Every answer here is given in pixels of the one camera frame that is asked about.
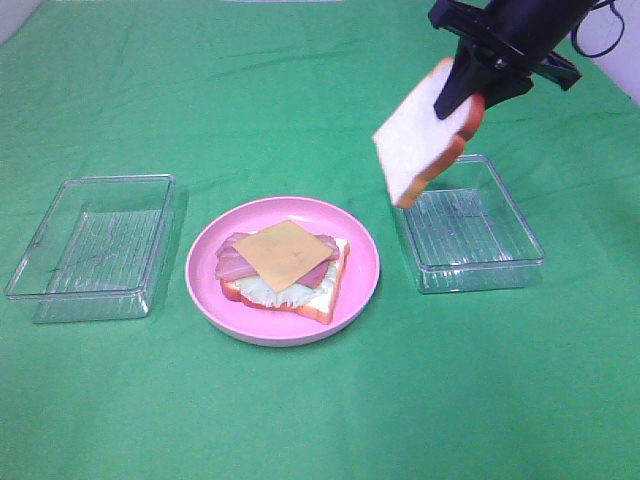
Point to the green lettuce leaf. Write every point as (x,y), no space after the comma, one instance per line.
(255,289)

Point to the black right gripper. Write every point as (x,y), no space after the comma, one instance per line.
(518,36)

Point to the toast bread slice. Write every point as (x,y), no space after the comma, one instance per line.
(319,309)
(414,146)

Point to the pink plate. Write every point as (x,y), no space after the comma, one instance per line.
(274,328)

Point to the clear right plastic container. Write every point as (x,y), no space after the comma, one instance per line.
(466,233)

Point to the bacon strip from container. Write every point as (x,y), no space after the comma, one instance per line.
(315,276)

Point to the clear left plastic container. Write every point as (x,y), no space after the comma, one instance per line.
(99,250)

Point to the yellow cheese slice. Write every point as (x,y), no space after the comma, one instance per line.
(282,253)

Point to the clear plastic container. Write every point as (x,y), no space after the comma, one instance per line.
(99,250)
(466,233)

